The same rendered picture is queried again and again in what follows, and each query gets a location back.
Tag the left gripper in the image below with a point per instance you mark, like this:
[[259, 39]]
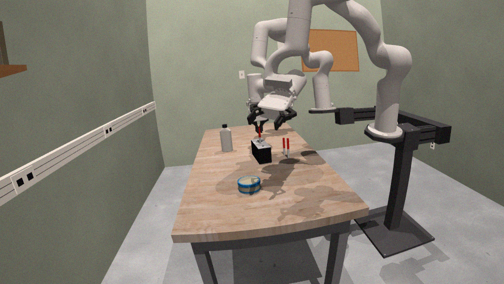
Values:
[[277, 105]]

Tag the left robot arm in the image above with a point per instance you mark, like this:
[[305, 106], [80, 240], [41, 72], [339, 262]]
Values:
[[397, 60]]

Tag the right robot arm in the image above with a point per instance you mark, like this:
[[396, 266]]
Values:
[[276, 30]]

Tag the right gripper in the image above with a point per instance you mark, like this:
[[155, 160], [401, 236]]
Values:
[[258, 118]]

